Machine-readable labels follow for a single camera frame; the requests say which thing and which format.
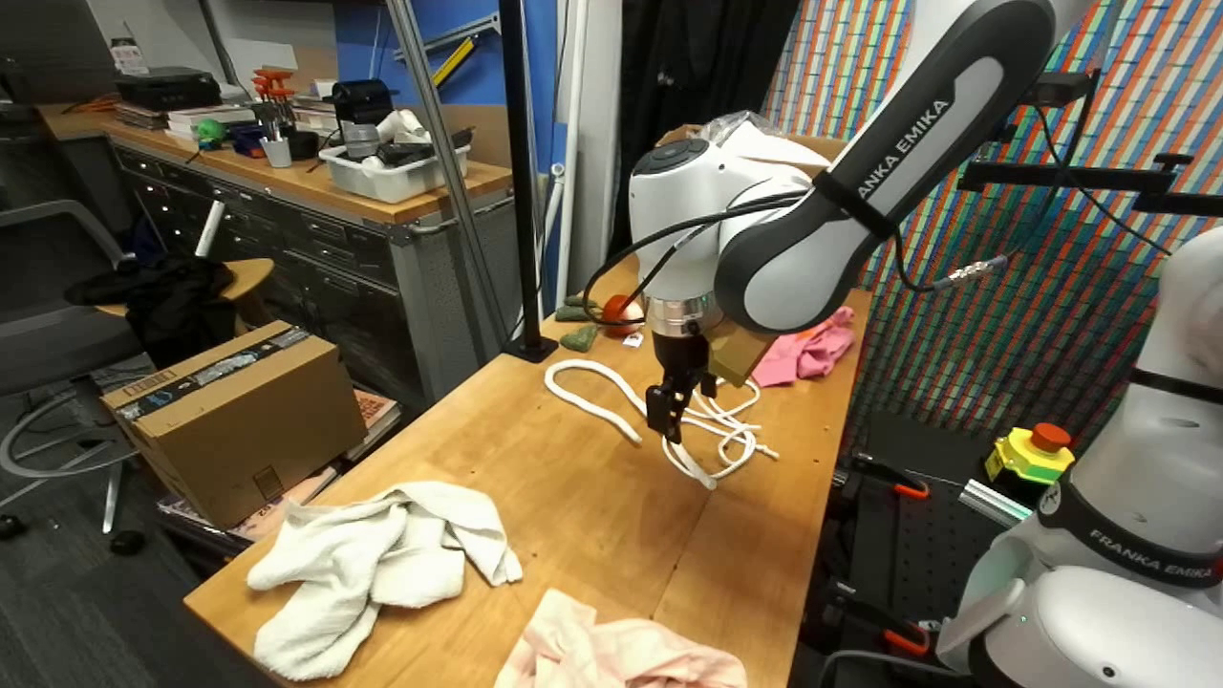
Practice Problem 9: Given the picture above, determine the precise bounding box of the white towel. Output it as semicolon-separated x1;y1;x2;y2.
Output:
246;479;527;684

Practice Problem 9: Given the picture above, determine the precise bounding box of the grey office chair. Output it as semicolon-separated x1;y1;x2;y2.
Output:
0;196;146;395

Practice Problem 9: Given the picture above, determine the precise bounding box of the yellow red emergency stop button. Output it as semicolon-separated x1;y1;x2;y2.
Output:
982;415;1080;493

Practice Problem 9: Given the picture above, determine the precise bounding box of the silver metal pole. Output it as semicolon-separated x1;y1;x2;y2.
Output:
380;0;517;356

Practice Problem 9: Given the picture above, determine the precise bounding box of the hot pink cloth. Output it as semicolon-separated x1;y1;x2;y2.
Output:
750;302;861;395

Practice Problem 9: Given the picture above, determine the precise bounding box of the white plastic bin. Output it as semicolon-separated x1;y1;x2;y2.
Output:
313;142;474;211

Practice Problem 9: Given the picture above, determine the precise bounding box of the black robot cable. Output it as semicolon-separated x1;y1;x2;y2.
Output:
577;70;1158;309

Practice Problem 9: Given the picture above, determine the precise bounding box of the black cloth bundle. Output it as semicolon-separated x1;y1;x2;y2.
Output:
61;251;242;369

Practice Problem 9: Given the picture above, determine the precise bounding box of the thin white cord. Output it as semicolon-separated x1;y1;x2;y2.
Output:
662;377;785;489

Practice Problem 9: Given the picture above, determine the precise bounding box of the orange tool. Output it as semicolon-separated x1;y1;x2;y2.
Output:
248;63;302;105

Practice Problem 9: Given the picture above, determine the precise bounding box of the pale pink cloth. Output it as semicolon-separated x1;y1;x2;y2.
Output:
494;583;754;688

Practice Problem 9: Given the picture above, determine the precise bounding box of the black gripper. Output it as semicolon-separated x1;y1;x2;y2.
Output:
641;321;720;448

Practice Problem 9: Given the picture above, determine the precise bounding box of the dark monitor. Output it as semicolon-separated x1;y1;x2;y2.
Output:
0;0;125;105

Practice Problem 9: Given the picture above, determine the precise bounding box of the black perforated panel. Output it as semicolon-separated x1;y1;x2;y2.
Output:
841;430;1023;636

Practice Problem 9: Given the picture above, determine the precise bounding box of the black camera mount rod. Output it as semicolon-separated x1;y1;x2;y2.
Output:
959;150;1223;221

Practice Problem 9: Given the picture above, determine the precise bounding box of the blue wall board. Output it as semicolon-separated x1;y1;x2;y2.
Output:
332;0;567;168

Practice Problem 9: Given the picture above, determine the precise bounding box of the yellow black tool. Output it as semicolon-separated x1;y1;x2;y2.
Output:
425;32;487;94

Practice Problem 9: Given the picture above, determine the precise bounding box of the cardboard box with dark strip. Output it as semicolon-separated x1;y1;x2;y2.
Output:
98;317;372;535

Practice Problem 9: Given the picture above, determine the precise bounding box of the wooden stool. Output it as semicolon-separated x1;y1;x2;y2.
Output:
89;251;279;323

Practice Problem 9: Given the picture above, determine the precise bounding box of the wooden top workbench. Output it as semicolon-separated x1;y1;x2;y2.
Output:
33;98;521;411

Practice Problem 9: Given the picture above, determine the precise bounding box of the green object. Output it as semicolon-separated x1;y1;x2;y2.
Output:
187;113;236;153

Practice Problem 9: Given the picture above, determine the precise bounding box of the red round object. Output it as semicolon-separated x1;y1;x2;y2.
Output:
596;292;650;341

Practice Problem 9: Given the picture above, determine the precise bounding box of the thick white cable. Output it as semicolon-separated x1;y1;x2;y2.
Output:
541;356;720;493

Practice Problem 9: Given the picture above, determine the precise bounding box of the black case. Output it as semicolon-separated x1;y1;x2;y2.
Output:
116;70;229;113

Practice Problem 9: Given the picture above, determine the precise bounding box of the black vertical pole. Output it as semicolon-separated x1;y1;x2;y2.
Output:
497;0;563;364

